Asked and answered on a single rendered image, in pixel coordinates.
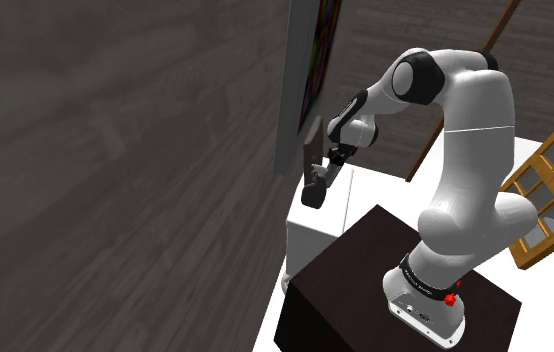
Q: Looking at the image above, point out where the dark grey upright box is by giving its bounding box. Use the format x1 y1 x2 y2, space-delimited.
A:
302 115 327 186

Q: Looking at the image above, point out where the white toilet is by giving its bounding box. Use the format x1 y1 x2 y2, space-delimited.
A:
280 164 357 297

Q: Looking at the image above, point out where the dark robot stand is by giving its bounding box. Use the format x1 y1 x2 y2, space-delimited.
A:
273 204 523 352

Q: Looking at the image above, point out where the grey framed wall picture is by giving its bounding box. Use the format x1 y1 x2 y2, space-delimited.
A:
272 0 344 177

